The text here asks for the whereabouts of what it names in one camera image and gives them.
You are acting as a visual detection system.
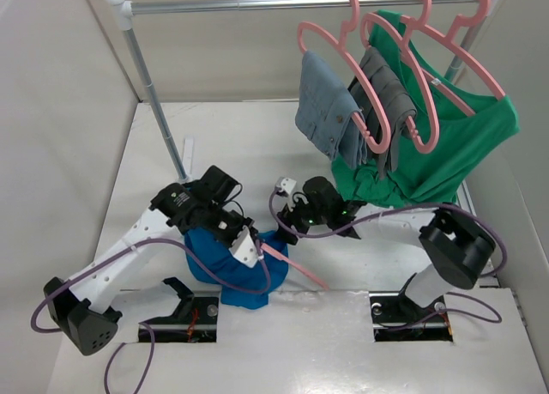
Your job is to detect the folded blue denim garment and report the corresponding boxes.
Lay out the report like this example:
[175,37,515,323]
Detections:
[295,51,366,169]

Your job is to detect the green t shirt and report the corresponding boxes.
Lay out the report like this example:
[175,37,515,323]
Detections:
[330,9,522,210]

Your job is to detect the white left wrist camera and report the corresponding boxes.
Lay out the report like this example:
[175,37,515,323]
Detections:
[229,226,260,269]

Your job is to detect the pink hanger with grey cloth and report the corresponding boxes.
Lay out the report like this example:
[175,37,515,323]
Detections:
[359,0,441,155]

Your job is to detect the pink hanger with denim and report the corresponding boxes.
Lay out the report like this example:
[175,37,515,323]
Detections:
[295,0,392,155]

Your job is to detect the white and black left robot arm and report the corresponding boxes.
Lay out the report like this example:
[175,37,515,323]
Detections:
[43,166,261,356]

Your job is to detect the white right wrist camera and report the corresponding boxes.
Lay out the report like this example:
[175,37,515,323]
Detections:
[274,177,297,212]

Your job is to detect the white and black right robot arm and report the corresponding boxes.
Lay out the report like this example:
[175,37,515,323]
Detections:
[270,176,496,324]

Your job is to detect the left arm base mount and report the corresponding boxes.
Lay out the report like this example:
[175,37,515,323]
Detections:
[144,277,220,343]

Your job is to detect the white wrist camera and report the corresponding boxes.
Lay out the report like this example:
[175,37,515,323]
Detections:
[229,226,260,269]
[274,177,297,212]

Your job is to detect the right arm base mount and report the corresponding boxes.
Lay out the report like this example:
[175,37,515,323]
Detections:
[369,292,453,342]

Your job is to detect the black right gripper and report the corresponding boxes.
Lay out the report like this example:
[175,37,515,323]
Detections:
[274,191,330,245]

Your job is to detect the folded grey garment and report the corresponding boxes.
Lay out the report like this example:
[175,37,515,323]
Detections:
[359,46,417,179]

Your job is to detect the pink hanger with green shirt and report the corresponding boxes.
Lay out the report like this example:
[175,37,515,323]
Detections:
[401,0,505,100]

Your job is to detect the blue t shirt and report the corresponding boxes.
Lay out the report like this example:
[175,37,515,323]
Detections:
[184,229,289,310]

